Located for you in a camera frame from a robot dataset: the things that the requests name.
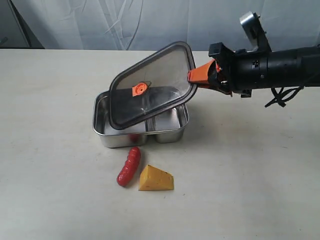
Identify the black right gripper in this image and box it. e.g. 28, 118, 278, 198
187, 42, 269, 98

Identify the dark transparent lunchbox lid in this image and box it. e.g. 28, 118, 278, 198
108, 41, 198, 130

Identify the red toy sausage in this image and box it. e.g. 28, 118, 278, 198
116, 146, 141, 187

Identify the yellow toy cheese wedge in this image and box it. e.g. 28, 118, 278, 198
138, 164, 174, 191

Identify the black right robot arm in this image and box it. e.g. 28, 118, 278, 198
187, 42, 320, 98

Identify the stainless steel lunch box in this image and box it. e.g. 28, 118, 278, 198
92, 91, 189, 149

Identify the grey backdrop curtain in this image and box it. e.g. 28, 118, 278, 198
0, 0, 320, 51

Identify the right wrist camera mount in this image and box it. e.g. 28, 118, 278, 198
239, 11, 272, 53

